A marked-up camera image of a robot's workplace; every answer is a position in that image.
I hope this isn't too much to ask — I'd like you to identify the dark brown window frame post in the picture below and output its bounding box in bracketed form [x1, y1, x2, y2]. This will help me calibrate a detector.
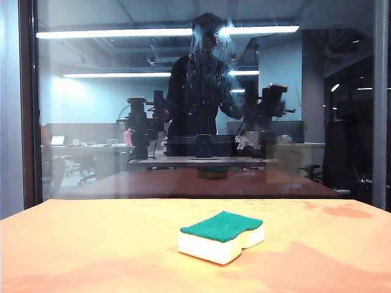
[18, 0, 43, 211]

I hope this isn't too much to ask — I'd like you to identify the large glass window pane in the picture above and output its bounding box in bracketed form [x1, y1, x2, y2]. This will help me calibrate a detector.
[32, 0, 376, 200]

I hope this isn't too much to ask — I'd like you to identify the green and yellow sponge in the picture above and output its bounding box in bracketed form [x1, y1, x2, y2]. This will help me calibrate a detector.
[177, 210, 265, 266]

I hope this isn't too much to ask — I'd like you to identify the grey window frame post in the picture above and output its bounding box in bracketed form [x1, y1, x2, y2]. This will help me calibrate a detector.
[372, 0, 391, 214]

